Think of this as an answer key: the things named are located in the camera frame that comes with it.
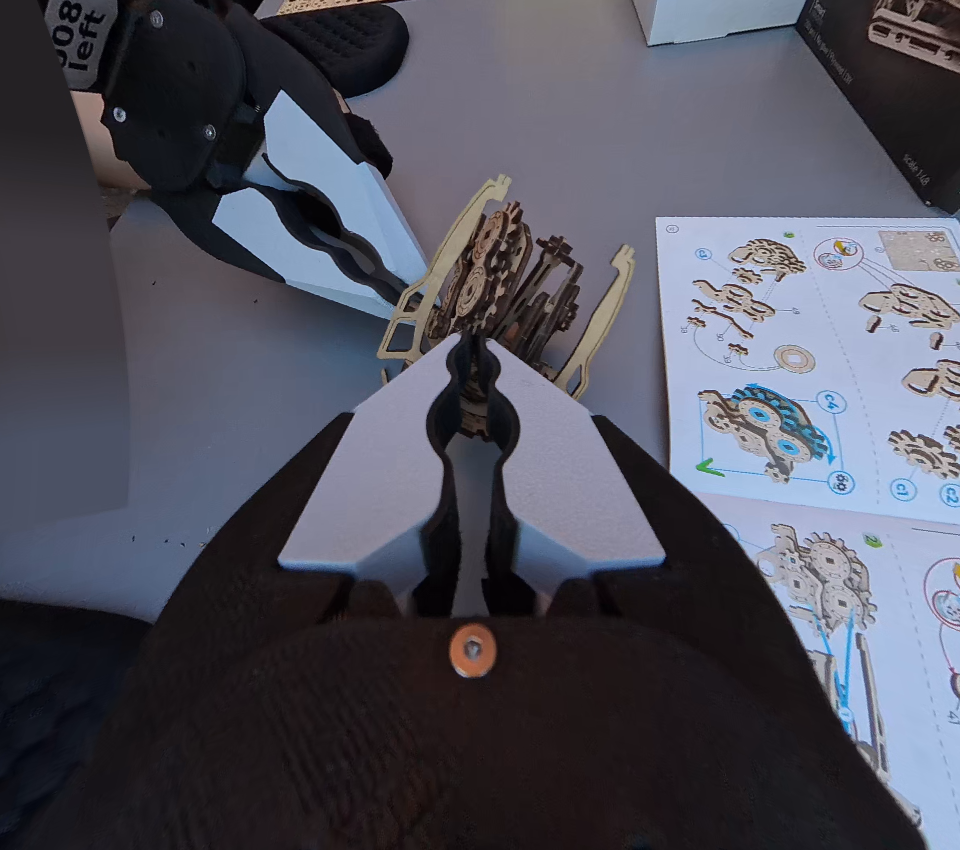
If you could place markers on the wooden gear assembly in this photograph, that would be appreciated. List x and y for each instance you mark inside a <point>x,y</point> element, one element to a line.
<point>480,273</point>

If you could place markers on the person's left forearm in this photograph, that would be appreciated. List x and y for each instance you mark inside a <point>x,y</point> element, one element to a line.
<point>90,138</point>

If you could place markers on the black model kit box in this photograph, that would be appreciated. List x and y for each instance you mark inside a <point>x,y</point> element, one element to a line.
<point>885,3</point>

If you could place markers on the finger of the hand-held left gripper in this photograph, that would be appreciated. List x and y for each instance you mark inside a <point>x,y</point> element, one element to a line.
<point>262,235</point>
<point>330,160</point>

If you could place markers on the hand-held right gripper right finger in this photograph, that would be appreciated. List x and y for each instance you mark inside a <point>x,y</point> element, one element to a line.
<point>585,490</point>

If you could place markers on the assembly instruction booklet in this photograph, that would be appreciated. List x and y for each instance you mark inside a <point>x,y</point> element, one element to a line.
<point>810,355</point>

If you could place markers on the wooden mechanical model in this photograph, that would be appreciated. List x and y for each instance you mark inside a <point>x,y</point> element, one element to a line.
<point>600,325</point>

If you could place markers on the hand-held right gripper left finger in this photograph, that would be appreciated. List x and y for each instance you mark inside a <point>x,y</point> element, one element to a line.
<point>360,490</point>

